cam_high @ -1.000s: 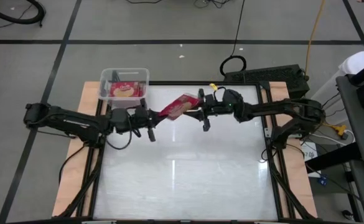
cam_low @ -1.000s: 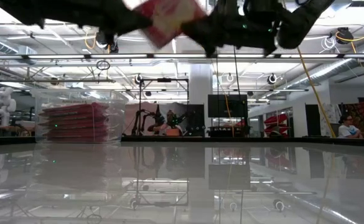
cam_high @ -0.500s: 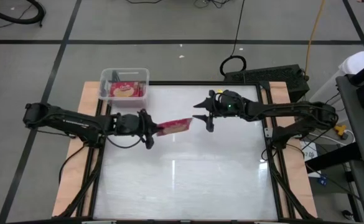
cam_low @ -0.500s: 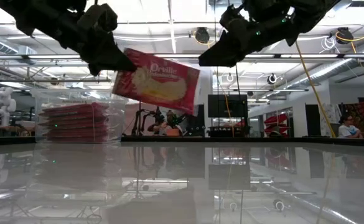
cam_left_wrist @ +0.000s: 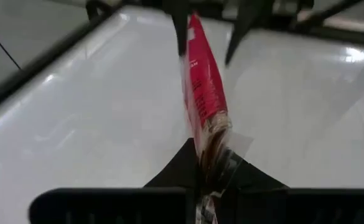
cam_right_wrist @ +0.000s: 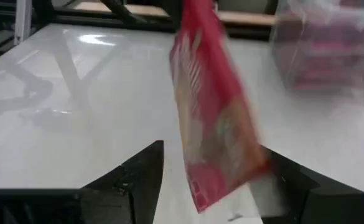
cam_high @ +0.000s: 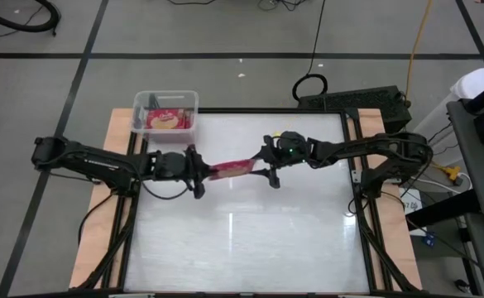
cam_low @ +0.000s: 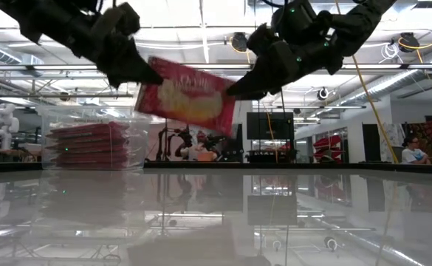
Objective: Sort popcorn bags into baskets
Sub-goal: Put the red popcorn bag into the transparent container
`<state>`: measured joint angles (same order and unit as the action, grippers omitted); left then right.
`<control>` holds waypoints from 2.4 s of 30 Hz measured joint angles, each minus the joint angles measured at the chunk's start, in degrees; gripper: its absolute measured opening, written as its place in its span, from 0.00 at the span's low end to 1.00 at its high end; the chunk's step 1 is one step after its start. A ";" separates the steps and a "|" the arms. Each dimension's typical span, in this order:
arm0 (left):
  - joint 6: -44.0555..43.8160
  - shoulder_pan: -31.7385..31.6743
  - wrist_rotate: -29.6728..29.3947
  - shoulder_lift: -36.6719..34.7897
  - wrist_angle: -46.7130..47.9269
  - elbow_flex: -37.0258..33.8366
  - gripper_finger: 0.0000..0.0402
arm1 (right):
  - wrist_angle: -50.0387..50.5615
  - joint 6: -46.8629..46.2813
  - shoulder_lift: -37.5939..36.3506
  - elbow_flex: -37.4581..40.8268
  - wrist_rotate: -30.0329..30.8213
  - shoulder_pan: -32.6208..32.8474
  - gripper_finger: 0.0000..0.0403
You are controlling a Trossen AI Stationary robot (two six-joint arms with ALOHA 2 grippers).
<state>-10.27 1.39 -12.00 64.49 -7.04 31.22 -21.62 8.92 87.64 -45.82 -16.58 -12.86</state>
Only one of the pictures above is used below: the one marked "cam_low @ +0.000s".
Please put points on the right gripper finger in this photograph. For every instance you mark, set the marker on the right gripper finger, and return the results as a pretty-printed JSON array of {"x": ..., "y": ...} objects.
[
  {"x": 256, "y": 81},
  {"x": 254, "y": 97}
]

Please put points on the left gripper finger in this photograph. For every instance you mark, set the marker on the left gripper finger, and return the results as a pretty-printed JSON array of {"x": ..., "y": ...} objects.
[
  {"x": 138, "y": 84},
  {"x": 130, "y": 64}
]

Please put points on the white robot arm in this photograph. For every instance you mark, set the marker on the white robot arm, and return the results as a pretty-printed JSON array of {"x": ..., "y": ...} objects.
[{"x": 3, "y": 123}]

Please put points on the black background robot arm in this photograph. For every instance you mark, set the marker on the black background robot arm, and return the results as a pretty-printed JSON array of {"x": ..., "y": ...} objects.
[
  {"x": 165, "y": 144},
  {"x": 221, "y": 142}
]

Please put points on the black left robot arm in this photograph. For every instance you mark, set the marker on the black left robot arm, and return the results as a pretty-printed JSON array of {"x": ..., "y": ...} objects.
[{"x": 34, "y": 18}]

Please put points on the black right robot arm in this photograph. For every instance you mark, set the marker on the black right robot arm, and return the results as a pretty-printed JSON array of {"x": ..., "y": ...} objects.
[{"x": 348, "y": 26}]

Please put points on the clear plastic bin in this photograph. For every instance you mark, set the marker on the clear plastic bin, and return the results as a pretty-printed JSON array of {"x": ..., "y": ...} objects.
[{"x": 138, "y": 122}]

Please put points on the black cabinet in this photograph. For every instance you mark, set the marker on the black cabinet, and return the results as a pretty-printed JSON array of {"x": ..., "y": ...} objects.
[{"x": 271, "y": 156}]

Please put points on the person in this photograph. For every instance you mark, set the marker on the person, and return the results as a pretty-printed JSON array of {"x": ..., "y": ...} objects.
[
  {"x": 413, "y": 155},
  {"x": 201, "y": 147}
]

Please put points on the orange box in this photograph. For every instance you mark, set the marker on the orange box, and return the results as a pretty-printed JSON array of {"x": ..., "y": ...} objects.
[{"x": 206, "y": 156}]

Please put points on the white patterned cloth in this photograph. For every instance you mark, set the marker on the white patterned cloth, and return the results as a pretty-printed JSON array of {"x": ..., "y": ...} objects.
[{"x": 394, "y": 138}]

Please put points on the wooden workbench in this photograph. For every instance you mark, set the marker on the wooden workbench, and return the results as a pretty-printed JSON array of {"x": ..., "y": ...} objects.
[{"x": 16, "y": 153}]

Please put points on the colourful patterned fabric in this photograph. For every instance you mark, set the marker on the colourful patterned fabric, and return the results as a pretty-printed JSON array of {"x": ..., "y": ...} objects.
[{"x": 424, "y": 134}]

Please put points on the black wall monitor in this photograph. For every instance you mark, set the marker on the black wall monitor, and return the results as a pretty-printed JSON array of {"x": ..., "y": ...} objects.
[{"x": 271, "y": 125}]

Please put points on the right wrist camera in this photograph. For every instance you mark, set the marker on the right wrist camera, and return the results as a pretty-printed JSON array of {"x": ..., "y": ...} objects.
[{"x": 260, "y": 38}]

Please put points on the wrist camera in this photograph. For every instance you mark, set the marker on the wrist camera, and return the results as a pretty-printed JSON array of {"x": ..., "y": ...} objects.
[
  {"x": 128, "y": 18},
  {"x": 260, "y": 38}
]

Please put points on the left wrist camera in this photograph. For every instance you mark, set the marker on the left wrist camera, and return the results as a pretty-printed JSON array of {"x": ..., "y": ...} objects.
[{"x": 128, "y": 18}]

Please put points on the black aluminium table frame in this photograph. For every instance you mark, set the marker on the black aluminium table frame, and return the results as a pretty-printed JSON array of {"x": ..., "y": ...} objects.
[{"x": 274, "y": 167}]

